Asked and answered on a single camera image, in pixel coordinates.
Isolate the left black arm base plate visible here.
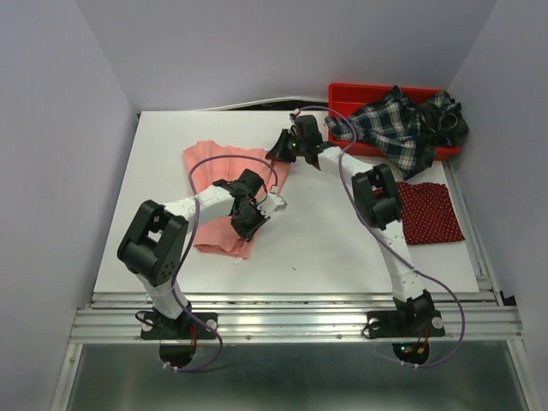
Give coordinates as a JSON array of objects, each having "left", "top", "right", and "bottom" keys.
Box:
[{"left": 134, "top": 309, "right": 216, "bottom": 372}]

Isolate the red polka dot skirt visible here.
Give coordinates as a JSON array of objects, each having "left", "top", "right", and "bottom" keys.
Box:
[{"left": 397, "top": 182, "right": 465, "bottom": 246}]

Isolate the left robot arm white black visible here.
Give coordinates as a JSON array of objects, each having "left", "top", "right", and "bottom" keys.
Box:
[{"left": 117, "top": 169, "right": 286, "bottom": 337}]

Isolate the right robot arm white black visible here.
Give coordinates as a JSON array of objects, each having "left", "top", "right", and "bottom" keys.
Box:
[{"left": 266, "top": 114, "right": 434, "bottom": 334}]

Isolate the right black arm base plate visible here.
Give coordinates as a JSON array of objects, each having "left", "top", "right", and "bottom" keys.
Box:
[{"left": 361, "top": 310, "right": 446, "bottom": 367}]

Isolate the pink pleated skirt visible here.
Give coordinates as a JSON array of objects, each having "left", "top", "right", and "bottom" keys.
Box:
[{"left": 182, "top": 140, "right": 293, "bottom": 260}]

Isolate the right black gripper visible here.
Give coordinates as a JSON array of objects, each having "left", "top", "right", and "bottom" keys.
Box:
[{"left": 263, "top": 128, "right": 306, "bottom": 163}]

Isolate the aluminium frame rail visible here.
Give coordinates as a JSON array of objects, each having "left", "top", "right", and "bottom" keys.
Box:
[{"left": 52, "top": 162, "right": 529, "bottom": 410}]

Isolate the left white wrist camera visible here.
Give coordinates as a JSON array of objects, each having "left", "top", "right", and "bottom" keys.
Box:
[{"left": 257, "top": 193, "right": 287, "bottom": 219}]

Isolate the plaid navy skirt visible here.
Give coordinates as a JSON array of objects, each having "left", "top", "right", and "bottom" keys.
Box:
[{"left": 325, "top": 86, "right": 468, "bottom": 181}]

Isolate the red plastic bin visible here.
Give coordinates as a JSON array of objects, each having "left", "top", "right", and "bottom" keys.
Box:
[{"left": 328, "top": 83, "right": 439, "bottom": 157}]

